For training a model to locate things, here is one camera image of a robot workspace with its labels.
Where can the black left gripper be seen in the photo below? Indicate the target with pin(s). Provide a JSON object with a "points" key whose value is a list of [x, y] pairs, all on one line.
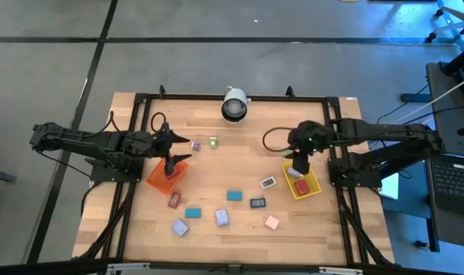
{"points": [[157, 143]]}

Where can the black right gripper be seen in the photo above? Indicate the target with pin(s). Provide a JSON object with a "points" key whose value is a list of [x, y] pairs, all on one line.
{"points": [[306, 135]]}

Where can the small purple cube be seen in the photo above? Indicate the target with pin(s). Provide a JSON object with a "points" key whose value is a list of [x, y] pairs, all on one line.
{"points": [[195, 146]]}

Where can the small green cube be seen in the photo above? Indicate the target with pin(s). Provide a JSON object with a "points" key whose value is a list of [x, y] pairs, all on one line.
{"points": [[213, 142]]}

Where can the red block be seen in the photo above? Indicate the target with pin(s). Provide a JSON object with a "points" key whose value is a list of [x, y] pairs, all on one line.
{"points": [[302, 186]]}

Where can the white digital thermometer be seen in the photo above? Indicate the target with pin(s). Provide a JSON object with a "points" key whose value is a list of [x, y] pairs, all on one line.
{"points": [[268, 182]]}

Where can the teal box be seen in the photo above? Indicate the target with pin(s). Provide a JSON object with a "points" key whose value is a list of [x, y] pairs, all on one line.
{"points": [[234, 195], [193, 212]]}

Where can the blue digital thermometer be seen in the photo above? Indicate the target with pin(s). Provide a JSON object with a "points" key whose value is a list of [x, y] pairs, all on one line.
{"points": [[257, 202]]}

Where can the pink plug charger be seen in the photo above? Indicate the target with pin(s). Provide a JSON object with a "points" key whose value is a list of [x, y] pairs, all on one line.
{"points": [[271, 222]]}

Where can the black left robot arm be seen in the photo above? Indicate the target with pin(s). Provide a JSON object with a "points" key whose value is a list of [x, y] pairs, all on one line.
{"points": [[82, 143]]}

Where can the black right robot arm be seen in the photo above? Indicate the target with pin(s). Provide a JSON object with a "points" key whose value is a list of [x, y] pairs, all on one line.
{"points": [[388, 131]]}

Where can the office chair base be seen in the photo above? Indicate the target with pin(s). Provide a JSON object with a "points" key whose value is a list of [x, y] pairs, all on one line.
{"points": [[451, 23]]}

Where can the orange plastic basket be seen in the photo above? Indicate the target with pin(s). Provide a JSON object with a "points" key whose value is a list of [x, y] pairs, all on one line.
{"points": [[159, 179]]}

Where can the yellow plastic basket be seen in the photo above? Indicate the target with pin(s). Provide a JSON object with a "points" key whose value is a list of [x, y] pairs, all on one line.
{"points": [[313, 178]]}

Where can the red digital thermometer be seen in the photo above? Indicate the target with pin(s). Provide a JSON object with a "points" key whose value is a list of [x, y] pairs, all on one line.
{"points": [[174, 199]]}

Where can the pale cyan sheet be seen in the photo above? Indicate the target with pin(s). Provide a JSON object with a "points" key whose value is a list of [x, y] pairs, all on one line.
{"points": [[390, 186]]}

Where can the dark grey desk panel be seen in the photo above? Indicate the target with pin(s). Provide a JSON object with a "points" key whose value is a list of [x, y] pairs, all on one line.
{"points": [[445, 114]]}

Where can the black laptop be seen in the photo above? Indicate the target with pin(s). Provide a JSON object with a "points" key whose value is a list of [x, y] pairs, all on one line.
{"points": [[453, 183]]}

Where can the black crossbar with silver brackets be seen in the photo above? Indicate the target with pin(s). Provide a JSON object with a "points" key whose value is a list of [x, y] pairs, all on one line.
{"points": [[44, 267]]}

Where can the grey furniture foot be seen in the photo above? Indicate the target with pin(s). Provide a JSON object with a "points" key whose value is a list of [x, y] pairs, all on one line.
{"points": [[0, 175]]}

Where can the black aluminium table frame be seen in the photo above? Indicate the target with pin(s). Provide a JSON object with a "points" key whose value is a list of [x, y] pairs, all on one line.
{"points": [[185, 96]]}

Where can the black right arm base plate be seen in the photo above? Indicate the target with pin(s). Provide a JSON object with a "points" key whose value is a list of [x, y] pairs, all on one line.
{"points": [[354, 180]]}

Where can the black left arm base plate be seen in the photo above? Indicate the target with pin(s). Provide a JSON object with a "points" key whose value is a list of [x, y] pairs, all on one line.
{"points": [[109, 176]]}

